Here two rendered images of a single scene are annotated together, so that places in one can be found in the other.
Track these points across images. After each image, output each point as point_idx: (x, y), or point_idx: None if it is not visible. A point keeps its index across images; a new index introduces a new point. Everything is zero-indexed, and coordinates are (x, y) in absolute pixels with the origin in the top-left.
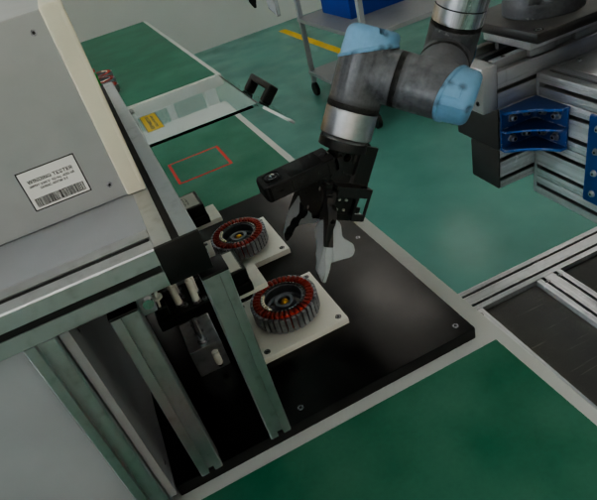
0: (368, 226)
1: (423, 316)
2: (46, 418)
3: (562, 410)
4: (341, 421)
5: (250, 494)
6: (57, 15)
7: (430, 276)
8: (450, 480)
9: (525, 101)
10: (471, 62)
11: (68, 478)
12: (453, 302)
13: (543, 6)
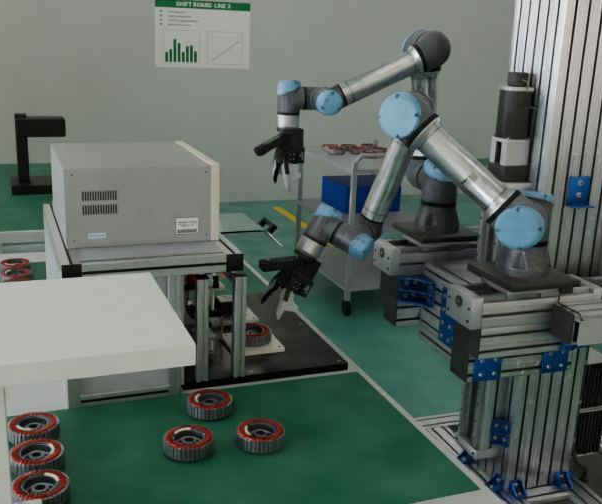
0: (308, 323)
1: (324, 355)
2: None
3: (374, 393)
4: (269, 382)
5: None
6: (216, 168)
7: (335, 347)
8: (314, 402)
9: (415, 275)
10: (376, 237)
11: None
12: (343, 357)
13: (432, 226)
